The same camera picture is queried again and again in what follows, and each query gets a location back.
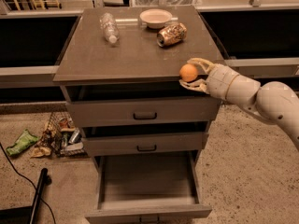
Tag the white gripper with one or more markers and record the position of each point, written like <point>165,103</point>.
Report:
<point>219,80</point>

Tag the orange fruit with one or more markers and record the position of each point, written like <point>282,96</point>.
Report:
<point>188,72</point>

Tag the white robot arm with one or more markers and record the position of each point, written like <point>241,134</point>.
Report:
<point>273,102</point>

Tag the grey middle drawer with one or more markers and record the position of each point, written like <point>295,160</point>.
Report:
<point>146,138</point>

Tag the grey drawer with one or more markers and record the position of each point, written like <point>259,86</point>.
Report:
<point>102,105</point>
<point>146,138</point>
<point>147,188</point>

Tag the grey drawer cabinet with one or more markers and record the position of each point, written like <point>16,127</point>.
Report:
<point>136,58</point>

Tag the grey top drawer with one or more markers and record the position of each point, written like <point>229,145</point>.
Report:
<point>102,105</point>

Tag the grey bottom drawer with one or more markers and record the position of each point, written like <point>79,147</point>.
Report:
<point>147,188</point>

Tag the crushed brown soda can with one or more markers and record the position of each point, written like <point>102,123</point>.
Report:
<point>171,35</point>

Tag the white paper bowl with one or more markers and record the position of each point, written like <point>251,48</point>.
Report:
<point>155,18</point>

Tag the clear plastic bin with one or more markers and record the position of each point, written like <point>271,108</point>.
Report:
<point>155,3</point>

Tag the clear plastic water bottle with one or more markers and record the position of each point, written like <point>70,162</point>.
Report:
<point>109,28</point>

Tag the crumpled yellow wrapper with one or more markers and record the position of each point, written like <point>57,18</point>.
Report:
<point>39,152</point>

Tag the green snack bag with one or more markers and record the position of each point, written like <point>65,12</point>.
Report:
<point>24,141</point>

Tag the wire basket with trash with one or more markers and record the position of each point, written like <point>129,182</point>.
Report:
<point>65,139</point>

